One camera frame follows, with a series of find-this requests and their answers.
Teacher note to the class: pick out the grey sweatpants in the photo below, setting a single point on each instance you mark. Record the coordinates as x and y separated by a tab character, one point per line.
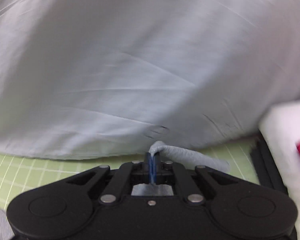
190	159

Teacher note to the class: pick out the black folded garment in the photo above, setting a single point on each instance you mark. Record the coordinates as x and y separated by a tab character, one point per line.
265	167

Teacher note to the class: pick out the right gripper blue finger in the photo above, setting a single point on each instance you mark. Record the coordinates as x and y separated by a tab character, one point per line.
157	168
148	167

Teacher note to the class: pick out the light grey carrot-print quilt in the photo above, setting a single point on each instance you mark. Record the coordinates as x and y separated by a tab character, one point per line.
91	78

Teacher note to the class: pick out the folded white garment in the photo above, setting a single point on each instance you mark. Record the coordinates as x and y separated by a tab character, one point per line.
280	128

